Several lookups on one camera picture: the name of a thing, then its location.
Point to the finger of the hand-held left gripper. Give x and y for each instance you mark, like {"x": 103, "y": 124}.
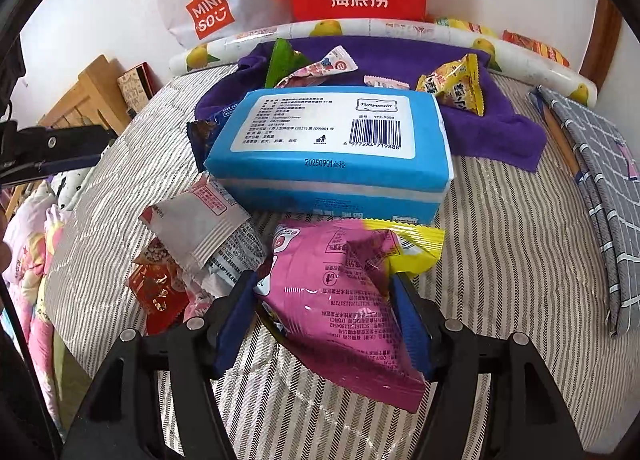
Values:
{"x": 50, "y": 145}

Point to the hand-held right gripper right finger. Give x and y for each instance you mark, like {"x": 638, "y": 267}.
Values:
{"x": 412, "y": 320}

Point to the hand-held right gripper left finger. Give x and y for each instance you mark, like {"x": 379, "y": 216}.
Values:
{"x": 235, "y": 325}

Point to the plain pink snack packet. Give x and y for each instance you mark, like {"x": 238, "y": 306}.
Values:
{"x": 200, "y": 302}

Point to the pink yellow snack bag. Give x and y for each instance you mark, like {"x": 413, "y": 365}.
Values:
{"x": 330, "y": 300}

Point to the grey white snack packet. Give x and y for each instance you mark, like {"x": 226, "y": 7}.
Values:
{"x": 200, "y": 225}

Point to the dark blue snack packet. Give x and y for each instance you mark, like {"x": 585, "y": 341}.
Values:
{"x": 207, "y": 133}

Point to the blue tissue pack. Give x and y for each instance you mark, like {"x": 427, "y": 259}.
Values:
{"x": 325, "y": 150}

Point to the pink checked snack packet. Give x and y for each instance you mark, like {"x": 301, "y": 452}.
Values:
{"x": 387, "y": 82}

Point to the yellow snack packet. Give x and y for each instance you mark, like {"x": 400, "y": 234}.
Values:
{"x": 450, "y": 83}

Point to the green snack packet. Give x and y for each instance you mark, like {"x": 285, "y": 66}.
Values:
{"x": 281, "y": 63}

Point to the white red cartoon snack packet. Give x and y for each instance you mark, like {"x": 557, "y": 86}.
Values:
{"x": 325, "y": 68}

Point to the white dotted pillow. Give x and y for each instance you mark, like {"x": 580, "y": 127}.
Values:
{"x": 70, "y": 190}

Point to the wooden headboard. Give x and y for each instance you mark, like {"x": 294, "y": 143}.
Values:
{"x": 80, "y": 100}

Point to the striped quilt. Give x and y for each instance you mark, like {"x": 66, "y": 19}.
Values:
{"x": 500, "y": 265}

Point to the patterned box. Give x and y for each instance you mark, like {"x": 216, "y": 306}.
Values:
{"x": 137, "y": 88}

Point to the pink printed blanket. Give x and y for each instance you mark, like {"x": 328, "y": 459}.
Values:
{"x": 35, "y": 260}

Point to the lemon print paper roll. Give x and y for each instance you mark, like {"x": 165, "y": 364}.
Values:
{"x": 235, "y": 48}

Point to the purple towel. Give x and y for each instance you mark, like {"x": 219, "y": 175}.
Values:
{"x": 500, "y": 125}

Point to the grey checked folded cloth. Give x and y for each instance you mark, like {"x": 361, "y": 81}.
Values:
{"x": 605, "y": 190}

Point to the brown board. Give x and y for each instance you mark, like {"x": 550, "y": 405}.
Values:
{"x": 562, "y": 140}

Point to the yellow chip bag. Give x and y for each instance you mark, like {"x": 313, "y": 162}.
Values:
{"x": 465, "y": 26}

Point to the orange chip bag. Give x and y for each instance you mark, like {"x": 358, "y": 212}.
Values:
{"x": 537, "y": 48}

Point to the brown wooden door frame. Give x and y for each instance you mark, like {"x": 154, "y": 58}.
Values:
{"x": 605, "y": 35}

